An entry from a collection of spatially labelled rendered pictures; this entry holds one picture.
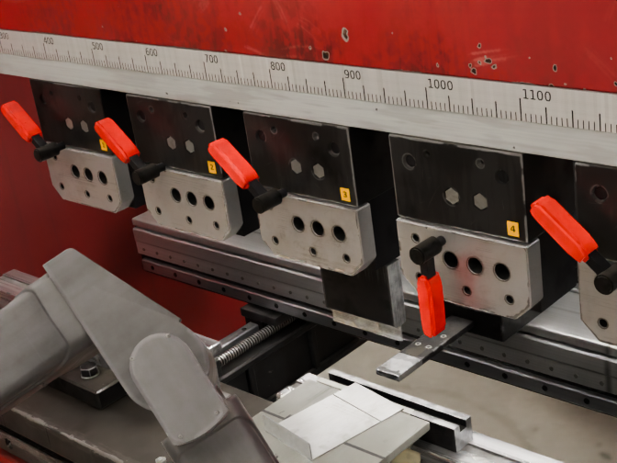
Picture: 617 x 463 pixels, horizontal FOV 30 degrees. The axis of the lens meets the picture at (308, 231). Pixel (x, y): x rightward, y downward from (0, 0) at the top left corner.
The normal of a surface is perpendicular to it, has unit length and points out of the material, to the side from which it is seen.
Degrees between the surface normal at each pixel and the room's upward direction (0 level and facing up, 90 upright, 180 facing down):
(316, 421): 0
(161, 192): 90
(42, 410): 0
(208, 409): 57
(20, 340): 63
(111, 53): 90
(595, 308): 90
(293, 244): 90
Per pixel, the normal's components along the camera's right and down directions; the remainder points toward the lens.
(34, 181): 0.73, 0.18
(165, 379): 0.01, -0.18
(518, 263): -0.67, 0.37
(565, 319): -0.14, -0.91
